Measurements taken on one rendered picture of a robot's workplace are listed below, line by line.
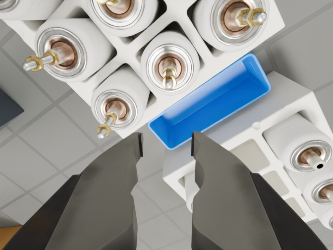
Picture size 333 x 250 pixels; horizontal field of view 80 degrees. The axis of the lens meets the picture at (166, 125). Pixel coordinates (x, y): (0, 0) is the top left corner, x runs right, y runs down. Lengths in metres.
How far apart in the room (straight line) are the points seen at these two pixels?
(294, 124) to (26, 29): 0.54
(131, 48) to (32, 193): 0.78
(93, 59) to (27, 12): 0.11
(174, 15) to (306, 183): 0.44
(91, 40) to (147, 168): 0.52
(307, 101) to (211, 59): 0.22
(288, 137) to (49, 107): 0.66
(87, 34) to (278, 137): 0.41
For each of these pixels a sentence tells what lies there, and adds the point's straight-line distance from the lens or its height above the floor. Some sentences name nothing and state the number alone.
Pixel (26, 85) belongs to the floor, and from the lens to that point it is 0.74.
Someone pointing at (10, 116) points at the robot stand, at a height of 0.06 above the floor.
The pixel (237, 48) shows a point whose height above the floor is 0.25.
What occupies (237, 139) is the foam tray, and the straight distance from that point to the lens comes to 0.49.
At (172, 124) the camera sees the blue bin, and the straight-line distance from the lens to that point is 0.64.
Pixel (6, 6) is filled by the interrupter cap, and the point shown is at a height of 0.25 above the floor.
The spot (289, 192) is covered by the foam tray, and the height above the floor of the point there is 0.18.
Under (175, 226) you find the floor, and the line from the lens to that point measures 1.00.
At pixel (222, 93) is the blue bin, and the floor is 0.00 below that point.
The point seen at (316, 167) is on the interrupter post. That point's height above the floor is 0.28.
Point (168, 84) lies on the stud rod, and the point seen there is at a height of 0.34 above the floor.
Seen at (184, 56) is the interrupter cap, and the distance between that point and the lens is 0.32.
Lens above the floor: 0.57
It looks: 62 degrees down
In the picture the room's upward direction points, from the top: 177 degrees counter-clockwise
